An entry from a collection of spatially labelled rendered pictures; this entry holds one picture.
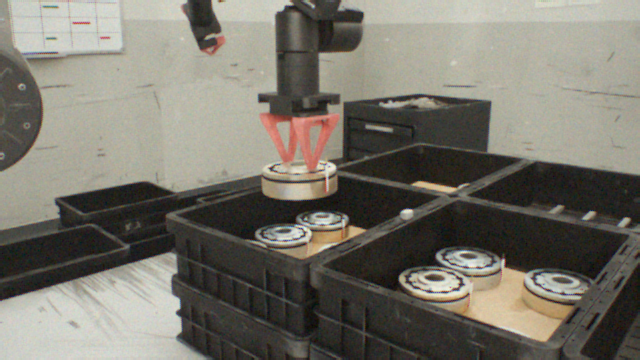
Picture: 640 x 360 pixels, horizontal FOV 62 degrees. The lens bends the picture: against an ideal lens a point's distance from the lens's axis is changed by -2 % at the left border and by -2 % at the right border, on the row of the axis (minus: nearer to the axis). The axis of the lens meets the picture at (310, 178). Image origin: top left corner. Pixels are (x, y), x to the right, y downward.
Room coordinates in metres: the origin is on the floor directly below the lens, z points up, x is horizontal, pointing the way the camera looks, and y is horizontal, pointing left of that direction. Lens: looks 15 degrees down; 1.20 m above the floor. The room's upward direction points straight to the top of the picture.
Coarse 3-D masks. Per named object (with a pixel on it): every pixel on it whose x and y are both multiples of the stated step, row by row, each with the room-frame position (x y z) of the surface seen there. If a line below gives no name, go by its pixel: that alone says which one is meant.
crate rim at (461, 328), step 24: (528, 216) 0.82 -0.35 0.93; (552, 216) 0.81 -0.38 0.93; (360, 240) 0.70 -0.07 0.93; (312, 264) 0.62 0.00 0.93; (336, 288) 0.58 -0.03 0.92; (360, 288) 0.56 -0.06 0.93; (384, 288) 0.56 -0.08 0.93; (600, 288) 0.55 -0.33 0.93; (384, 312) 0.54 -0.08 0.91; (408, 312) 0.52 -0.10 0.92; (432, 312) 0.50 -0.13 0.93; (456, 312) 0.50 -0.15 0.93; (456, 336) 0.48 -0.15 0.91; (480, 336) 0.47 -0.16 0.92; (504, 336) 0.45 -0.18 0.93; (552, 336) 0.45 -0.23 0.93
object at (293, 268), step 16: (352, 176) 1.06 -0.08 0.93; (256, 192) 0.95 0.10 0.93; (416, 192) 0.95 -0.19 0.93; (432, 192) 0.94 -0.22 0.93; (192, 208) 0.85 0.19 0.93; (416, 208) 0.85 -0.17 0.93; (176, 224) 0.79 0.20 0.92; (192, 224) 0.77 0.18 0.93; (384, 224) 0.77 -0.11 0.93; (192, 240) 0.76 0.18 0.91; (208, 240) 0.74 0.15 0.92; (224, 240) 0.71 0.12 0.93; (240, 240) 0.70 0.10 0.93; (352, 240) 0.70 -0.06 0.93; (240, 256) 0.69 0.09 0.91; (256, 256) 0.67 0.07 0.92; (272, 256) 0.65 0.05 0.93; (288, 256) 0.65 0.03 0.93; (320, 256) 0.65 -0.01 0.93; (288, 272) 0.63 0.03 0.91; (304, 272) 0.63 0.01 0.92
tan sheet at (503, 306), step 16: (512, 272) 0.82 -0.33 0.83; (496, 288) 0.76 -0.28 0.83; (512, 288) 0.76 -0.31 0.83; (480, 304) 0.71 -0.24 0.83; (496, 304) 0.71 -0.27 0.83; (512, 304) 0.71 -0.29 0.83; (480, 320) 0.66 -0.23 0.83; (496, 320) 0.66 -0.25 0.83; (512, 320) 0.66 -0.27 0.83; (528, 320) 0.66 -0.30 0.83; (544, 320) 0.66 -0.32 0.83; (560, 320) 0.66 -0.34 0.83; (544, 336) 0.62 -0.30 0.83
